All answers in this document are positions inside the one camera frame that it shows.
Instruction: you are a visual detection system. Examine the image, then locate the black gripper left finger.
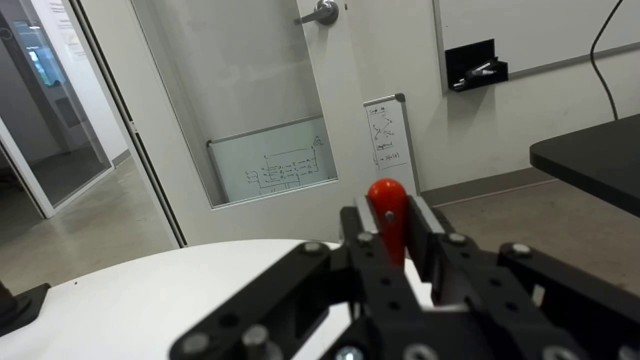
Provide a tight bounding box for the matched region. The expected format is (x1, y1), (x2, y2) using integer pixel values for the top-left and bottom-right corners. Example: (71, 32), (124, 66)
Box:
(168, 205), (409, 360)

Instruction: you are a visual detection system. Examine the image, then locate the small leaning whiteboard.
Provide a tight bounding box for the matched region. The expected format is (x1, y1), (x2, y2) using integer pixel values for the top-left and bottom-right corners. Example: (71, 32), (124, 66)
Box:
(363, 93), (420, 196)

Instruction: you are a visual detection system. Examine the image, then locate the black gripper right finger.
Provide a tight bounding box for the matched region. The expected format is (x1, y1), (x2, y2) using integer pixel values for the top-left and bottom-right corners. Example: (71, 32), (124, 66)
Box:
(406, 196), (640, 360)

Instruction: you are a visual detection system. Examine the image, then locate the black marker tray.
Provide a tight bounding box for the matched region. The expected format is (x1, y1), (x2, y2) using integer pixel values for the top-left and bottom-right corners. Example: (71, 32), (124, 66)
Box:
(445, 38), (510, 93)

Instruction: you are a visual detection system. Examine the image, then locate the black hanging cable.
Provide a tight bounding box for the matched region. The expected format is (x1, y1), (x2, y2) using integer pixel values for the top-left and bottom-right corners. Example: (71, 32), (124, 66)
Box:
(588, 0), (627, 123)

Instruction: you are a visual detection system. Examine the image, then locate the black desk top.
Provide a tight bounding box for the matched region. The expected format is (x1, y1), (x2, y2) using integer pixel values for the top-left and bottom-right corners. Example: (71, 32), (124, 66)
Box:
(528, 112), (640, 217)

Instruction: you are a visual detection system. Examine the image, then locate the silver door handle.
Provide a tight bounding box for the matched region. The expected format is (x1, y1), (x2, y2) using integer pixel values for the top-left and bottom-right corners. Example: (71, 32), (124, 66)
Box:
(295, 0), (340, 27)

